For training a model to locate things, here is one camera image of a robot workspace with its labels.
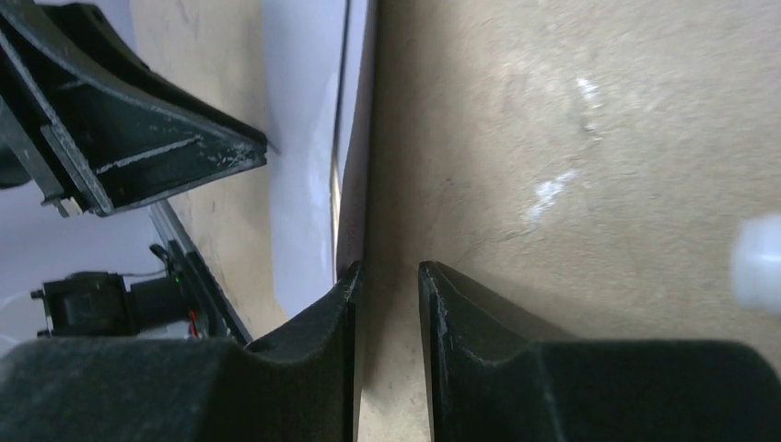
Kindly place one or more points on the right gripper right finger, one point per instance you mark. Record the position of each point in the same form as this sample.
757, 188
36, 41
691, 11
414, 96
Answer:
517, 378

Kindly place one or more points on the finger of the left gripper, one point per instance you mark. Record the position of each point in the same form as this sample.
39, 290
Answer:
96, 129

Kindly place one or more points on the white glue stick cap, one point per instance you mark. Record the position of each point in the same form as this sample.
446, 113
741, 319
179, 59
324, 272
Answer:
755, 264

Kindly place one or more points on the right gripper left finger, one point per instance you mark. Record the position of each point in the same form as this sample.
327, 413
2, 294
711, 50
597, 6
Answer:
296, 383

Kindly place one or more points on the grey envelope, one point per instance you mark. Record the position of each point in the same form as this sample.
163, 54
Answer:
319, 59

